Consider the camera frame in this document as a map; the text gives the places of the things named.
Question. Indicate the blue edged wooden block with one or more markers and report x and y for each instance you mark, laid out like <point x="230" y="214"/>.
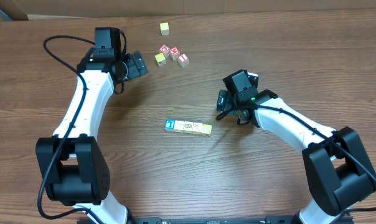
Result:
<point x="169" y="125"/>

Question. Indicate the green letter B block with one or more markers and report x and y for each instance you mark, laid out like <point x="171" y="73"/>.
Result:
<point x="188" y="127"/>

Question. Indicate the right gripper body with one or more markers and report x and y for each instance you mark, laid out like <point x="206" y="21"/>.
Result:
<point x="222" y="101"/>

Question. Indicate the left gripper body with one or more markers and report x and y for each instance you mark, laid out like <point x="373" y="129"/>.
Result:
<point x="138" y="64"/>

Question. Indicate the red letter O block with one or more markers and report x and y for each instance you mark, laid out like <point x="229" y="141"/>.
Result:
<point x="165" y="50"/>

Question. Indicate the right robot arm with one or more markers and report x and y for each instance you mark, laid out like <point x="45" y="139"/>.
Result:
<point x="340" y="175"/>

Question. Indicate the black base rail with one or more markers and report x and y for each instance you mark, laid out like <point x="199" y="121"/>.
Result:
<point x="213" y="220"/>

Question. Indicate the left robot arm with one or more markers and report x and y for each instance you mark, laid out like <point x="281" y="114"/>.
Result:
<point x="75" y="175"/>

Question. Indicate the yellow block near red blocks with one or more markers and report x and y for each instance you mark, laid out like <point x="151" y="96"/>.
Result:
<point x="160" y="59"/>

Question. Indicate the beige picture wooden block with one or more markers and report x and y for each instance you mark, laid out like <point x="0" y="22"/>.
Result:
<point x="178" y="126"/>

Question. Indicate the yellow top wooden block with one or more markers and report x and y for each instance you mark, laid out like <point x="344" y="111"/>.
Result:
<point x="206" y="130"/>

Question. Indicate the yellow wooden block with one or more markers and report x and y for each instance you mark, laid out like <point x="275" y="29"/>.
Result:
<point x="164" y="28"/>
<point x="206" y="130"/>

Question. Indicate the red letter I block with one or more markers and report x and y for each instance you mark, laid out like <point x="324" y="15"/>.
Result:
<point x="183" y="60"/>

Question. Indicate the beige drawing wooden block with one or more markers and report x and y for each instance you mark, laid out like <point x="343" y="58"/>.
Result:
<point x="197" y="128"/>

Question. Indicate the far yellow wooden block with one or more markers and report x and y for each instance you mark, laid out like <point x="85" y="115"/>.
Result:
<point x="164" y="28"/>

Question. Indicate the cardboard box back edge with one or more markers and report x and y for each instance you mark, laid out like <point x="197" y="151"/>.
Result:
<point x="20" y="9"/>

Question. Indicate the red letter M block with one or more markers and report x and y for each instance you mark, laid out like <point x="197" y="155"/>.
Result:
<point x="174" y="53"/>

